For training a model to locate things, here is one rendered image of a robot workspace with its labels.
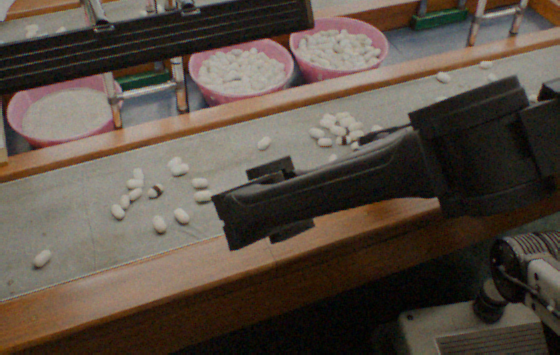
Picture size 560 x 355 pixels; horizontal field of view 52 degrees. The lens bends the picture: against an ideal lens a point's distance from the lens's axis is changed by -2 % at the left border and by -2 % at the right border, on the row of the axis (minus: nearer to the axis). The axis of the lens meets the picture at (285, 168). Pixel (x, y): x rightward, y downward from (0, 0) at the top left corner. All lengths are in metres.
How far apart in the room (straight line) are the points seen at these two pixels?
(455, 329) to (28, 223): 0.94
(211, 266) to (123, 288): 0.16
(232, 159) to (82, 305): 0.45
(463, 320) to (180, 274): 0.67
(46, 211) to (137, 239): 0.21
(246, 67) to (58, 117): 0.49
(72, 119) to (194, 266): 0.56
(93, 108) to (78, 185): 0.26
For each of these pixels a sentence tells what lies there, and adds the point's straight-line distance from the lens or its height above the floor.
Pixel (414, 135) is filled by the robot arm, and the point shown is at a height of 1.30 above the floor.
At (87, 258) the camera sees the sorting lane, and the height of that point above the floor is 0.74.
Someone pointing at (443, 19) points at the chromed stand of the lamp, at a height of 0.70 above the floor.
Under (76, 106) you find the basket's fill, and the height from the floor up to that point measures 0.73.
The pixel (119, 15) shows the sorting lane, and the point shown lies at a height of 0.74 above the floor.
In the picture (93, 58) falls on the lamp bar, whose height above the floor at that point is 1.07.
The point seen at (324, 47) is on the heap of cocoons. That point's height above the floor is 0.74.
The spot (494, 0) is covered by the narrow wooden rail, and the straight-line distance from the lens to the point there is 2.10.
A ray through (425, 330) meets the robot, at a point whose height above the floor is 0.47.
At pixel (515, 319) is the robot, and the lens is 1.46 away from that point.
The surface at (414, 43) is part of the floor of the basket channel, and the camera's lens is 1.84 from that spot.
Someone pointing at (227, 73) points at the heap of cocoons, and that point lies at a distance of 1.54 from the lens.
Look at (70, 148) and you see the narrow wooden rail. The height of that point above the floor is 0.76.
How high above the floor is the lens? 1.63
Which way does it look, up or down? 45 degrees down
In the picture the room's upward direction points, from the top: 2 degrees clockwise
